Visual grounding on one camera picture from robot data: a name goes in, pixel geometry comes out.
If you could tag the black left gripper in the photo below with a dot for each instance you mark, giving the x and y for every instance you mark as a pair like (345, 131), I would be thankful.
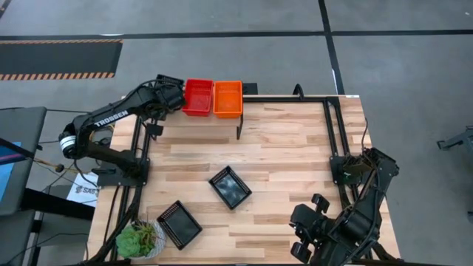
(166, 101)

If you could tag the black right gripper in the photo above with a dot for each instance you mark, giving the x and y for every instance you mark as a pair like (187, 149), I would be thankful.
(312, 225)

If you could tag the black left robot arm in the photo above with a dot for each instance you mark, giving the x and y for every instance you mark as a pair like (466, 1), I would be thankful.
(107, 120)

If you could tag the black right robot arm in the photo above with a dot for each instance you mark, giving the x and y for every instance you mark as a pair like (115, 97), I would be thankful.
(358, 225)

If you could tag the wooden shelf with black legs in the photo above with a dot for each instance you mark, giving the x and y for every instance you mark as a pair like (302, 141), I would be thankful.
(199, 122)

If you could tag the black power box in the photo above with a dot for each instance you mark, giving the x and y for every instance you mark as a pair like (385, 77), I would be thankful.
(251, 88)

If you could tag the black hazard-striped floor mat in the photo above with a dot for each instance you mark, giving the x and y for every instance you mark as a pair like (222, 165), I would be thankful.
(55, 59)

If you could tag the white printed paper sheet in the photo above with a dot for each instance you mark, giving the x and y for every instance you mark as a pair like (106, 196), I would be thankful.
(86, 192)

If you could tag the green succulent in white pot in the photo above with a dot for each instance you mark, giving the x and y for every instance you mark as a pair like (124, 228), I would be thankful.
(133, 242)

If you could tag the grey desk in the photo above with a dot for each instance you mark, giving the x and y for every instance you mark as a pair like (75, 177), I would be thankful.
(22, 125)

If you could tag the black desk beam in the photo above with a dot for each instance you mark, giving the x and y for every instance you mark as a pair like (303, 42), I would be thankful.
(55, 203)

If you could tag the black floor stand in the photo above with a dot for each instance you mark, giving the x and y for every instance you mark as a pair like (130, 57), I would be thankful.
(456, 140)

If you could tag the blue panel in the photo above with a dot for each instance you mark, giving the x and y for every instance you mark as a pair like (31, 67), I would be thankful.
(5, 173)

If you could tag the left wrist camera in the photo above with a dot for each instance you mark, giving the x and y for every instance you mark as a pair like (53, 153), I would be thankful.
(155, 130)

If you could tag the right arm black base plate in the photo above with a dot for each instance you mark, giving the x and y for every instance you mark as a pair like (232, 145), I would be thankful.
(338, 177)

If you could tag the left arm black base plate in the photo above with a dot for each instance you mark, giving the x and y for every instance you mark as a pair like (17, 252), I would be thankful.
(111, 180)

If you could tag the black metal table frame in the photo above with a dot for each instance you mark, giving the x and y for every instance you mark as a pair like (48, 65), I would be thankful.
(288, 99)

